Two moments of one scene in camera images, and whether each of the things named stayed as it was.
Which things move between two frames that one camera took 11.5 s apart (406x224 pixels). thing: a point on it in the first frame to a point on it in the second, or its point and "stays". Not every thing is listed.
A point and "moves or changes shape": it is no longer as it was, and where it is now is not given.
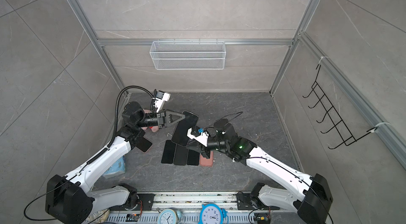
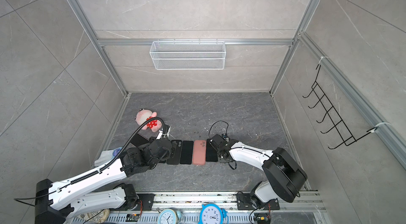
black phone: (193, 157) to (186, 152)
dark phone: (143, 144) stays
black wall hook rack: (344, 134) stays
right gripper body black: (206, 151) to (221, 159)
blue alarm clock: (211, 213) stays
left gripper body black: (160, 119) to (171, 153)
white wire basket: (184, 55) stays
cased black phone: (190, 121) moves or changes shape
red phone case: (205, 162) moves or changes shape
